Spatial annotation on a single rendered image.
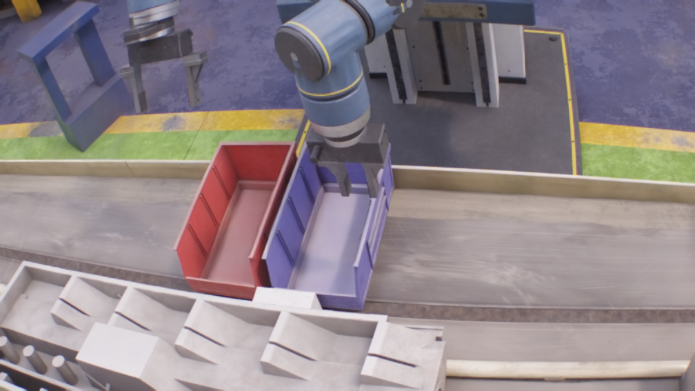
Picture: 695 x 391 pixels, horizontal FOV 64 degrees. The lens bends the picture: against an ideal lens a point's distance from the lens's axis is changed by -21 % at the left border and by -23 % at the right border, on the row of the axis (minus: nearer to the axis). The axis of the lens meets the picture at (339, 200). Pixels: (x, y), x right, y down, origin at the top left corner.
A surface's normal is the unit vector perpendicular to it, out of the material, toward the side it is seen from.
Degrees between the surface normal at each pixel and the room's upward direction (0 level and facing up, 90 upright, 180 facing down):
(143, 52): 65
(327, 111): 90
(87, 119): 90
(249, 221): 0
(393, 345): 22
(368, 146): 90
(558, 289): 0
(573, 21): 0
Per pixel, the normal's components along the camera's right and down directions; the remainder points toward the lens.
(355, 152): -0.23, 0.75
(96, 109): 0.76, 0.36
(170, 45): -0.29, 0.41
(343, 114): 0.29, 0.67
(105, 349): -0.15, -0.77
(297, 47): -0.68, 0.62
